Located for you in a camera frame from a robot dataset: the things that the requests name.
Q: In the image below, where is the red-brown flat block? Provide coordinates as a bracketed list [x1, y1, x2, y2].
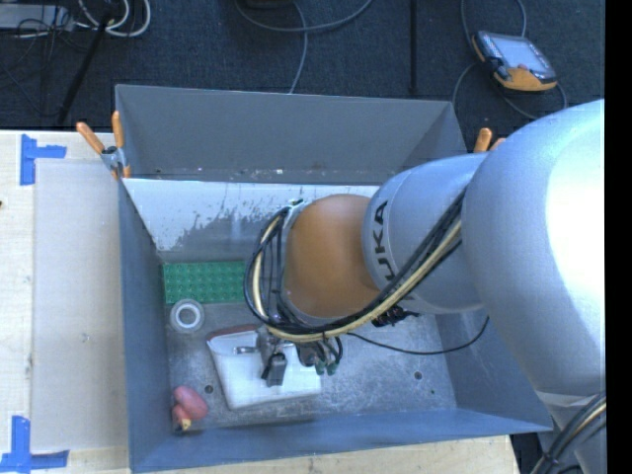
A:
[208, 324, 262, 339]

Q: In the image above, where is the white flat box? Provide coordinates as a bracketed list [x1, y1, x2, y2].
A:
[205, 329, 324, 411]

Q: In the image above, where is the clear tape roll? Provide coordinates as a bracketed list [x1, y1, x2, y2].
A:
[169, 298, 206, 335]

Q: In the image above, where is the red toy with yellow tip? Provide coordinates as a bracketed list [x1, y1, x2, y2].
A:
[171, 385, 210, 434]

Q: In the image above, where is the dark green flat block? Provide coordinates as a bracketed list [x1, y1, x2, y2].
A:
[162, 261, 249, 307]

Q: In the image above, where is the pale wood board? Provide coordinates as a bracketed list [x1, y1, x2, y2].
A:
[29, 158, 130, 456]

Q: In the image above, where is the grey metal bin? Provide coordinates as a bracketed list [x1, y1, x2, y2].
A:
[114, 84, 555, 474]

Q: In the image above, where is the black cylinder on white bracket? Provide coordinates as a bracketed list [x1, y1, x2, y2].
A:
[260, 352, 288, 388]

